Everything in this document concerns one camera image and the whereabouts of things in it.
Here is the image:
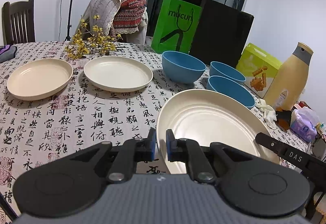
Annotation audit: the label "purple tissue pack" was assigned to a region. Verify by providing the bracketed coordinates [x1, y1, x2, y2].
[290, 108, 320, 143]

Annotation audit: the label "cream plate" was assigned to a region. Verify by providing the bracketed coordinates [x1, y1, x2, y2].
[7, 58, 74, 101]
[84, 56, 153, 92]
[156, 89, 281, 175]

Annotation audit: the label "calligraphy printed tablecloth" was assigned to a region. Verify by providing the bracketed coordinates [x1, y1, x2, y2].
[0, 41, 326, 217]

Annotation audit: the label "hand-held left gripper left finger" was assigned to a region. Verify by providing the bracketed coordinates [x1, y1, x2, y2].
[51, 128, 156, 184]

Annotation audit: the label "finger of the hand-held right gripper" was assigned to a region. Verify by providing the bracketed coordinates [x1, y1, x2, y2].
[255, 132, 288, 161]

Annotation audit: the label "green paper bag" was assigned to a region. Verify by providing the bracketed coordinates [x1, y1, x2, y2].
[151, 0, 203, 54]

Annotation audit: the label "white crumpled glove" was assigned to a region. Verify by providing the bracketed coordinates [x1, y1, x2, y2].
[255, 100, 278, 129]

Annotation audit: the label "beige bottle with grey cap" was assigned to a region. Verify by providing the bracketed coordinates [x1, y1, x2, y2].
[262, 42, 314, 111]

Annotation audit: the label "black paper bag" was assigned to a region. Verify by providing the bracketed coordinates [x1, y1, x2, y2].
[190, 0, 254, 66]

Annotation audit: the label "dark wooden chair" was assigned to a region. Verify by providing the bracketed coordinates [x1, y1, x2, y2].
[2, 0, 35, 45]

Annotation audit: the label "yellow flower branch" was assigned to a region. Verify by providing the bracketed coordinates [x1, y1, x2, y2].
[64, 15, 126, 60]

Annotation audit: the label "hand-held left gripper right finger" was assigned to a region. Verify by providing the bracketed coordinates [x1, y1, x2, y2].
[165, 129, 270, 185]

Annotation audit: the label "white quilted cushion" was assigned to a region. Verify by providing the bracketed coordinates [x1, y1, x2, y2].
[90, 0, 122, 36]

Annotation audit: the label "beige cloth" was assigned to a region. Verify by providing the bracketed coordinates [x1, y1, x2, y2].
[138, 7, 149, 45]

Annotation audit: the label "brown wrapper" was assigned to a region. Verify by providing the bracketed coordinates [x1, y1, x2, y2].
[276, 109, 292, 130]

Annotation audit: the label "blue bowl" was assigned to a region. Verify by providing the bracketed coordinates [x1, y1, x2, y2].
[206, 75, 256, 109]
[162, 51, 206, 84]
[209, 61, 246, 84]

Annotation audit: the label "yellow-green snack box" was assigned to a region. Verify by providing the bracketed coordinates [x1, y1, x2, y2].
[236, 43, 283, 98]

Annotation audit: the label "purple grey cloth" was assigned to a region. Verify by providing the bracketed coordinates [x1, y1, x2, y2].
[0, 44, 18, 63]

